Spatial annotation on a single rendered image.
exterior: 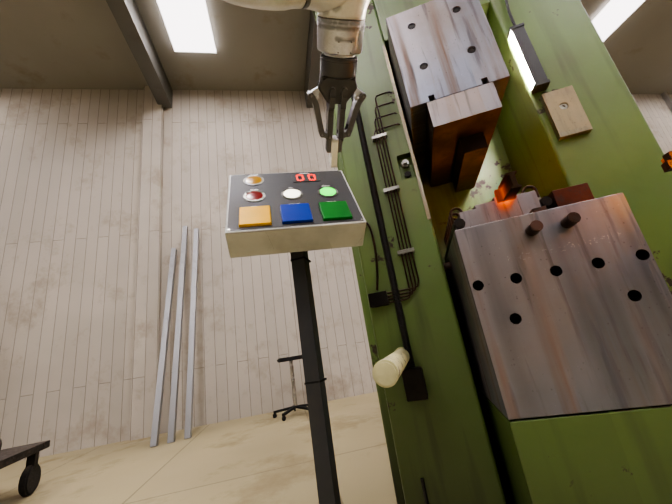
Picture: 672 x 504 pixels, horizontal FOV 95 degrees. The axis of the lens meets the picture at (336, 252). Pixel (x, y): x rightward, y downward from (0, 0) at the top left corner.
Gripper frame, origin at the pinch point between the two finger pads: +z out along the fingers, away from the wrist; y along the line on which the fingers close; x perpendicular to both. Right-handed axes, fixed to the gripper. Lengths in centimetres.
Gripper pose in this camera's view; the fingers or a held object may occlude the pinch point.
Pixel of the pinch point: (333, 151)
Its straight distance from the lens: 78.8
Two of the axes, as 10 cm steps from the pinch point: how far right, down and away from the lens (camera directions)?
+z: -0.6, 7.5, 6.6
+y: 9.8, -0.9, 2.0
